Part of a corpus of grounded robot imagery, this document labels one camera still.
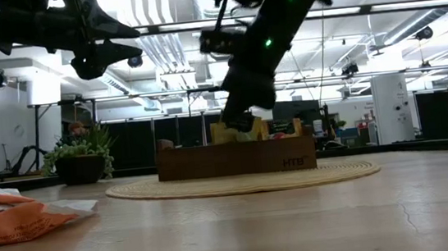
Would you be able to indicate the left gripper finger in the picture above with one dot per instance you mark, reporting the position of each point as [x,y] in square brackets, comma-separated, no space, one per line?
[103,28]
[98,61]

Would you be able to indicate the green yellow tea bag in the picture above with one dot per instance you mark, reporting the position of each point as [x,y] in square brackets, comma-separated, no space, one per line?
[219,136]

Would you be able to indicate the wooden tea box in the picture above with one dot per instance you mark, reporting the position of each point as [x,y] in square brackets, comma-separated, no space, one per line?
[235,159]

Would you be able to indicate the black background robot arm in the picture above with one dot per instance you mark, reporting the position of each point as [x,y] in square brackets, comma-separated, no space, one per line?
[25,155]

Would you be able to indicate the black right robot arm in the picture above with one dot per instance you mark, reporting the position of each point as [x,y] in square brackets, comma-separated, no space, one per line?
[275,17]

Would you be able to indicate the black monitor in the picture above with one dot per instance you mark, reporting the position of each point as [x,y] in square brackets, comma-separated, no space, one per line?
[296,110]

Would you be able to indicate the round woven placemat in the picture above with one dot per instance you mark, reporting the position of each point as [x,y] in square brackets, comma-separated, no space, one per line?
[242,183]

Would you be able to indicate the person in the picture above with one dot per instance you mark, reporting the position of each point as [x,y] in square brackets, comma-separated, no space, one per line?
[77,129]

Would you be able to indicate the black partition panel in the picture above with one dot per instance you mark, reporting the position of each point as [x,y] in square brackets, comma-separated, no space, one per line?
[437,113]
[135,140]

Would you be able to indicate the potted green succulent plant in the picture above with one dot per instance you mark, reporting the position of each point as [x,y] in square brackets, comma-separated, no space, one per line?
[80,169]

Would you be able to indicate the white column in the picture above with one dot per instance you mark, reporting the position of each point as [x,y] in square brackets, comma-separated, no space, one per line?
[391,109]

